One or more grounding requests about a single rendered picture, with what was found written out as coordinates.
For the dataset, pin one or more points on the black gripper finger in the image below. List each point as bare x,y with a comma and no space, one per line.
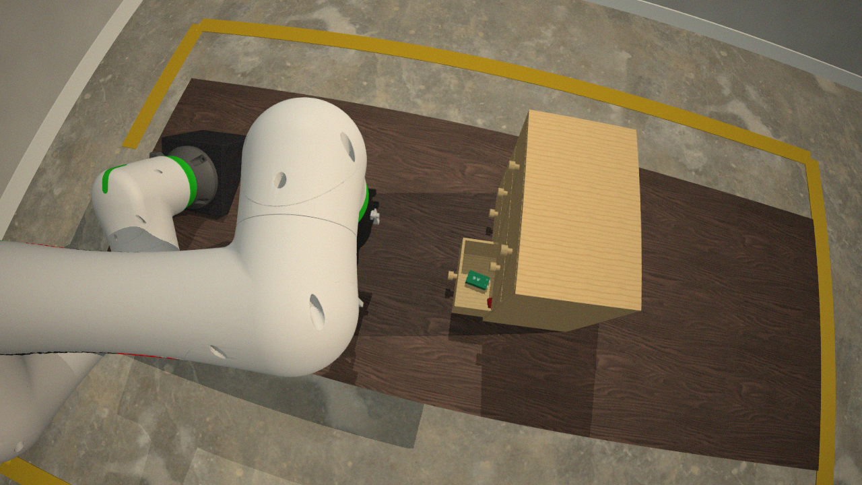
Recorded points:
360,302
376,203

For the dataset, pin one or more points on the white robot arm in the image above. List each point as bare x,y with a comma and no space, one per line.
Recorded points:
280,299

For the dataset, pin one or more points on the light wooden chest of drawers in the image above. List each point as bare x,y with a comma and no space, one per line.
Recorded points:
580,252

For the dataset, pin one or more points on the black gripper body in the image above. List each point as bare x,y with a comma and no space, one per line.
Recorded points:
363,242

